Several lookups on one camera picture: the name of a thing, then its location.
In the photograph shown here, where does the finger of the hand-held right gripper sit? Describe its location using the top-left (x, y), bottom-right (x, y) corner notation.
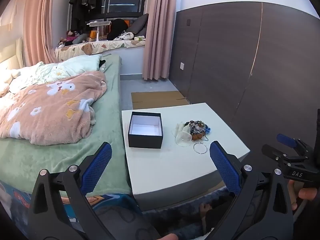
top-left (262, 144), bottom-right (300, 167)
top-left (277, 134), bottom-right (314, 157)

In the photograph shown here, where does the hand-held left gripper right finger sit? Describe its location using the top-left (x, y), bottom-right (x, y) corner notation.
top-left (201, 141), bottom-right (295, 240)

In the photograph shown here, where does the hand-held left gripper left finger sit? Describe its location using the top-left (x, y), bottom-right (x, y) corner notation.
top-left (26, 142), bottom-right (162, 240)

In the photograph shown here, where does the brown rudraksha bead bracelet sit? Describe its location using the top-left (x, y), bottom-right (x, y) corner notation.
top-left (191, 132), bottom-right (208, 142)

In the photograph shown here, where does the pile of mixed jewelry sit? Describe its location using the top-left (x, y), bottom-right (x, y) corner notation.
top-left (184, 120), bottom-right (212, 142)

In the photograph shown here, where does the black gift box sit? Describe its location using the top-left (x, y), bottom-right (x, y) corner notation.
top-left (128, 112), bottom-right (163, 149)

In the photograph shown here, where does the person's right hand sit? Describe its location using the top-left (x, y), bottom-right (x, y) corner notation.
top-left (287, 179), bottom-right (320, 212)

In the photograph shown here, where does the silver bangle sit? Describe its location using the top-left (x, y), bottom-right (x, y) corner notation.
top-left (192, 142), bottom-right (208, 154)

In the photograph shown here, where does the bed with green sheet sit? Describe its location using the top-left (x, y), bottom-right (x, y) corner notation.
top-left (0, 54), bottom-right (133, 200)

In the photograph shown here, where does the white side table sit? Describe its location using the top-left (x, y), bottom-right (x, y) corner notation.
top-left (121, 102), bottom-right (250, 212)

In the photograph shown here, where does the clear plastic bag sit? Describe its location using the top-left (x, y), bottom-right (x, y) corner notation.
top-left (172, 122), bottom-right (192, 147)

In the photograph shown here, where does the pink floral fleece blanket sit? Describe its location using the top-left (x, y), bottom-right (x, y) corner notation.
top-left (0, 71), bottom-right (108, 146)

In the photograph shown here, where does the flat brown cardboard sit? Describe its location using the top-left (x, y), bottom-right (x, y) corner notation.
top-left (131, 91), bottom-right (190, 110)

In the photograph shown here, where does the blue cartoon printed cloth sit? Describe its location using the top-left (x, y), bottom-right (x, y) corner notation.
top-left (0, 180), bottom-right (135, 230)

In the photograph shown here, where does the light green quilt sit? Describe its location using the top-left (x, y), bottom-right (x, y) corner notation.
top-left (9, 54), bottom-right (103, 93)

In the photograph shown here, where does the cream pillow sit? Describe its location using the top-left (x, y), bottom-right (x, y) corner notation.
top-left (0, 69), bottom-right (21, 96)

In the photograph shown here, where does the group of plush toys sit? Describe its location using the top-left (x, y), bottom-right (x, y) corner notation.
top-left (58, 29), bottom-right (92, 47)

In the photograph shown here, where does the white spotted plush toy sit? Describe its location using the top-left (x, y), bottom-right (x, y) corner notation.
top-left (114, 31), bottom-right (135, 41)

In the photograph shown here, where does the black bag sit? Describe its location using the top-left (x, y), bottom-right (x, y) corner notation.
top-left (107, 19), bottom-right (129, 40)

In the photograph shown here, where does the white desk lamp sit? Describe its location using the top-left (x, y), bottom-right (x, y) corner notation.
top-left (86, 20), bottom-right (112, 42)

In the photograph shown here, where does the beige headboard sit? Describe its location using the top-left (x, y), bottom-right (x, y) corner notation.
top-left (0, 17), bottom-right (24, 70)

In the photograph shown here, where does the dark grey pillow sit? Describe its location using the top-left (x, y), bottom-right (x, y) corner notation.
top-left (126, 13), bottom-right (150, 37)

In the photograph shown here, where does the pink curtain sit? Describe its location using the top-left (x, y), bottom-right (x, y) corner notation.
top-left (23, 0), bottom-right (83, 67)
top-left (142, 0), bottom-right (178, 81)

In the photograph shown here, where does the dark window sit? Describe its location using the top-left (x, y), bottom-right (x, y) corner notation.
top-left (96, 0), bottom-right (148, 22)

